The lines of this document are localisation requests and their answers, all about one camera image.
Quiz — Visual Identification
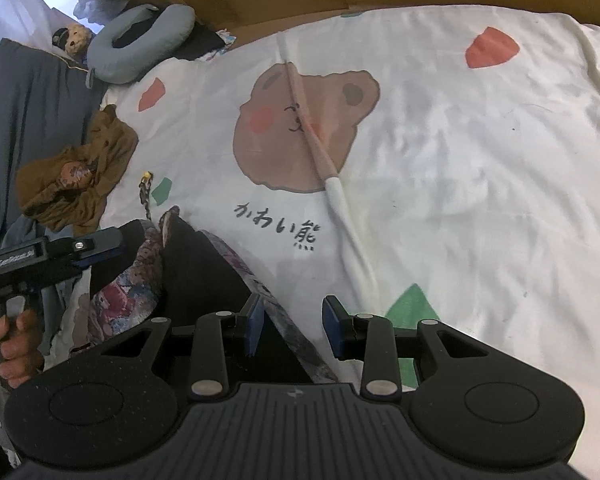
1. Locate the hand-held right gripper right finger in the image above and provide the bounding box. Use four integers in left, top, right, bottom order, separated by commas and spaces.
322, 295, 487, 401

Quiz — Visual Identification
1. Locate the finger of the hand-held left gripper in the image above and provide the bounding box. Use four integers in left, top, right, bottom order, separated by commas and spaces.
50, 226, 127, 270

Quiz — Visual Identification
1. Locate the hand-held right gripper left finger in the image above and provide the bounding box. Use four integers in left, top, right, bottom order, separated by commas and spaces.
100, 293, 267, 402

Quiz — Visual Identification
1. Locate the black bear-print garment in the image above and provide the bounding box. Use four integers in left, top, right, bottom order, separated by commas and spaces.
86, 205, 339, 386

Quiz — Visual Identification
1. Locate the person's left hand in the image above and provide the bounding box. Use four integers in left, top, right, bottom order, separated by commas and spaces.
0, 309, 46, 394

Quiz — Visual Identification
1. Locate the brown garment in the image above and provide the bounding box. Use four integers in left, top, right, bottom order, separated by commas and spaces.
16, 104, 140, 235

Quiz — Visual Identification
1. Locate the dark grey-blue pillow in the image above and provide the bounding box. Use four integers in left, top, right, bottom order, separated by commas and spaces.
0, 37, 110, 243

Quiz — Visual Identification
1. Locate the white bear-print blanket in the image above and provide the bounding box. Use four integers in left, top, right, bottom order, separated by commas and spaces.
100, 4, 600, 461

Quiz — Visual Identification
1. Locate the grey-blue neck pillow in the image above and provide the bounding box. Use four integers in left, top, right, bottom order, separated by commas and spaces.
86, 4, 197, 86

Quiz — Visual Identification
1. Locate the small teddy bear toy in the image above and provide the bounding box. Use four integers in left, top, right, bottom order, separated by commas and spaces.
51, 23, 95, 59

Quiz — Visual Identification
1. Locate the black cloth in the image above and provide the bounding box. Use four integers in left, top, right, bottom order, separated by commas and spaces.
171, 24, 227, 62

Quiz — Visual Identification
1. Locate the braided keychain cord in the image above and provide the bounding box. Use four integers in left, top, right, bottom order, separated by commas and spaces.
138, 171, 157, 222

